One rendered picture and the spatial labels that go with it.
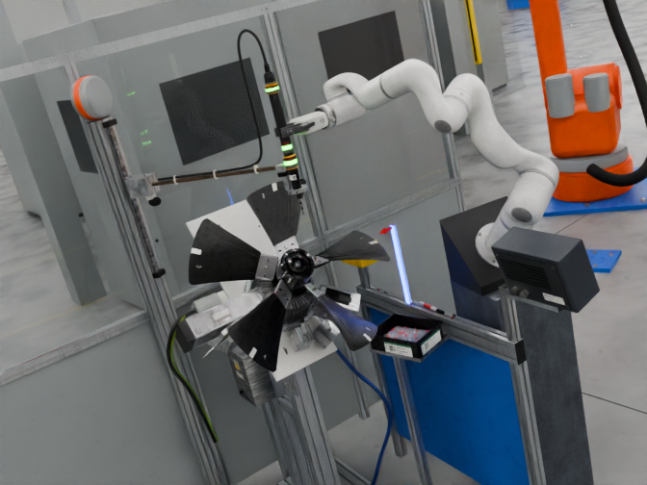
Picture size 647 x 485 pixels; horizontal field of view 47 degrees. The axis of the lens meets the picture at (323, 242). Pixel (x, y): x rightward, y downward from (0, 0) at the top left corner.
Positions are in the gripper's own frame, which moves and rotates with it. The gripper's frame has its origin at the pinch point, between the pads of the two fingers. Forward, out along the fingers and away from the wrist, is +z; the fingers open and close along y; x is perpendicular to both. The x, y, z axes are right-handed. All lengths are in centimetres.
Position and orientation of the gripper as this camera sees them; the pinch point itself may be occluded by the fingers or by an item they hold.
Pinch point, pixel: (283, 131)
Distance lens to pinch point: 247.2
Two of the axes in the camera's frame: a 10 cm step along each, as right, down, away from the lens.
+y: -5.3, -1.6, 8.3
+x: -2.3, -9.2, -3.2
